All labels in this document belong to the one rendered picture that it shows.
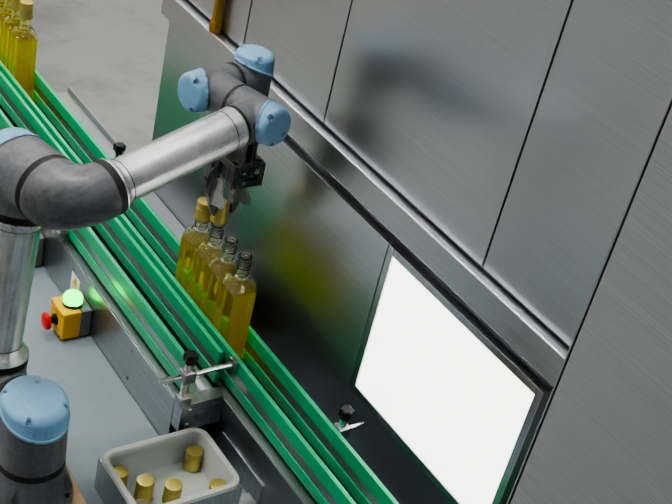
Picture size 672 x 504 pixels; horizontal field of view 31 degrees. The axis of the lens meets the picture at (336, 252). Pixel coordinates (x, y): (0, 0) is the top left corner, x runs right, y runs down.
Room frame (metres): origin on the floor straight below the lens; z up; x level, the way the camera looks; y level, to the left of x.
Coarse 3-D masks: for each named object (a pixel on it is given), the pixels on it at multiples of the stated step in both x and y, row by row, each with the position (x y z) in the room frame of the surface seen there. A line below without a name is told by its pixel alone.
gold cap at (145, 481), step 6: (144, 474) 1.65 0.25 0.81; (138, 480) 1.64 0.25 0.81; (144, 480) 1.64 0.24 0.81; (150, 480) 1.64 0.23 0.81; (138, 486) 1.63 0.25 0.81; (144, 486) 1.63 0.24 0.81; (150, 486) 1.63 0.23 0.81; (138, 492) 1.63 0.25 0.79; (144, 492) 1.63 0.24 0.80; (150, 492) 1.63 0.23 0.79; (138, 498) 1.63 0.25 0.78; (144, 498) 1.63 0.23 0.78; (150, 498) 1.64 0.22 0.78
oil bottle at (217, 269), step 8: (216, 264) 2.00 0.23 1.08; (224, 264) 2.00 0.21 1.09; (232, 264) 2.01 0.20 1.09; (208, 272) 2.01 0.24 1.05; (216, 272) 1.99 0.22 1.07; (224, 272) 1.99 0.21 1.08; (208, 280) 2.01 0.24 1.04; (216, 280) 1.98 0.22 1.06; (208, 288) 2.00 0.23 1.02; (216, 288) 1.98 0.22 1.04; (208, 296) 2.00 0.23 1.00; (216, 296) 1.98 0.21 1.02; (208, 304) 1.99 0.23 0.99; (216, 304) 1.98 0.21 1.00; (208, 312) 1.99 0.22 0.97
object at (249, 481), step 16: (224, 448) 1.82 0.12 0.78; (240, 464) 1.77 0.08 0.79; (96, 480) 1.65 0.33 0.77; (112, 480) 1.61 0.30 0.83; (240, 480) 1.76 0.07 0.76; (256, 480) 1.72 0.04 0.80; (112, 496) 1.60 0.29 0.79; (224, 496) 1.65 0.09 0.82; (240, 496) 1.67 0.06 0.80; (256, 496) 1.72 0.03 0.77
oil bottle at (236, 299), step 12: (228, 276) 1.97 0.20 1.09; (228, 288) 1.95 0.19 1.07; (240, 288) 1.94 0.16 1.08; (252, 288) 1.96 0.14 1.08; (228, 300) 1.94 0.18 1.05; (240, 300) 1.94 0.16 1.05; (252, 300) 1.96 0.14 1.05; (216, 312) 1.97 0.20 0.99; (228, 312) 1.94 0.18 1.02; (240, 312) 1.95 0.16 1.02; (216, 324) 1.96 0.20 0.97; (228, 324) 1.94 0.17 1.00; (240, 324) 1.95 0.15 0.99; (228, 336) 1.94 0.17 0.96; (240, 336) 1.96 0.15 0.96; (240, 348) 1.96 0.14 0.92
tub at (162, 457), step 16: (176, 432) 1.76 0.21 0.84; (192, 432) 1.77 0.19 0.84; (128, 448) 1.68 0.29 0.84; (144, 448) 1.71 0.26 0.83; (160, 448) 1.73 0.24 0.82; (176, 448) 1.75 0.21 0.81; (208, 448) 1.75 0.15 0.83; (112, 464) 1.66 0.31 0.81; (128, 464) 1.68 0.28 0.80; (144, 464) 1.71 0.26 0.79; (160, 464) 1.73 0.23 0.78; (176, 464) 1.75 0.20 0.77; (208, 464) 1.74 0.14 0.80; (224, 464) 1.71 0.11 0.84; (128, 480) 1.67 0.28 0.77; (160, 480) 1.69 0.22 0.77; (192, 480) 1.72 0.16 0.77; (208, 480) 1.73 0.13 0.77; (224, 480) 1.70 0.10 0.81; (128, 496) 1.56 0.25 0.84; (160, 496) 1.65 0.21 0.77; (192, 496) 1.60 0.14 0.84; (208, 496) 1.62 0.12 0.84
